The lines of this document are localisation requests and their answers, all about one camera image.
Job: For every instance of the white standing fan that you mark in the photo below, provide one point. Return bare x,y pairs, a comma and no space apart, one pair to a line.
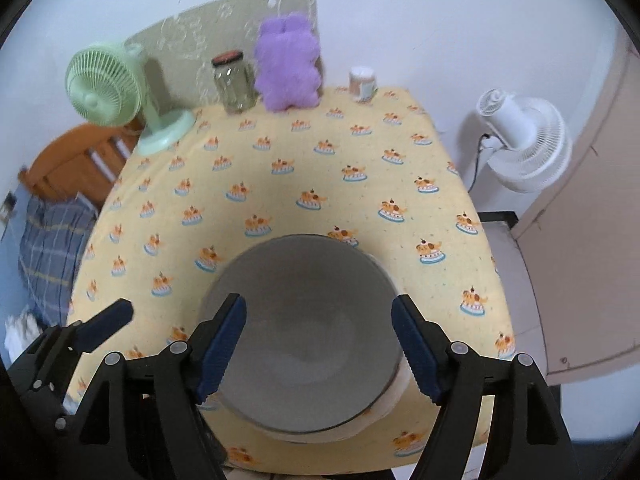
530,145

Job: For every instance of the yellow printed tablecloth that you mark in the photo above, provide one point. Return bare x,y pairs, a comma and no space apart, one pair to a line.
300,170

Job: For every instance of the glass jar with dark lid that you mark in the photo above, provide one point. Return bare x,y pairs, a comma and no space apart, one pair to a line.
232,87

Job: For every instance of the black flat base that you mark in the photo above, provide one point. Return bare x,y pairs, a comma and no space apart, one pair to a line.
500,217

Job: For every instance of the beige door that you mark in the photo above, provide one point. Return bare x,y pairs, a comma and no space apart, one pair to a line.
590,260

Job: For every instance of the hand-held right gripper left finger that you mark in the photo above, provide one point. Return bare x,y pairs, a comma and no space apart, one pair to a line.
222,345

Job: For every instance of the wall socket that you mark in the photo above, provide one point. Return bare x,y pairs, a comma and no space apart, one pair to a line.
7,208

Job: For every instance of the large beige floral bowl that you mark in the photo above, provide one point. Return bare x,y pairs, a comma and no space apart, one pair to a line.
310,310

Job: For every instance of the purple plush toy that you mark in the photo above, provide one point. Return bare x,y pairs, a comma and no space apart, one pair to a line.
287,70

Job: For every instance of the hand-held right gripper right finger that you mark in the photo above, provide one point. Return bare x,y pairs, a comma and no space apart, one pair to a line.
415,350

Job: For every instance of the grey plaid pillow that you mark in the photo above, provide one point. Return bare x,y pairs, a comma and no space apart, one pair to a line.
45,250

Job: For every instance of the wooden bed headboard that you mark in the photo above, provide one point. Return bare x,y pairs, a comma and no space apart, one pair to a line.
55,165

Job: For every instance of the cotton swab container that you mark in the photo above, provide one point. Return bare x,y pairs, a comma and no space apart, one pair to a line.
362,87

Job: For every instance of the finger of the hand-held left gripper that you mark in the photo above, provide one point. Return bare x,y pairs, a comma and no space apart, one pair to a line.
112,317

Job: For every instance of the grey-green printed board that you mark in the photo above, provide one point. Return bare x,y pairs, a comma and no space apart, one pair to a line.
200,30

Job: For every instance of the green desk fan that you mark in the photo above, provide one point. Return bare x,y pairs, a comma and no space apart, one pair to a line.
100,90

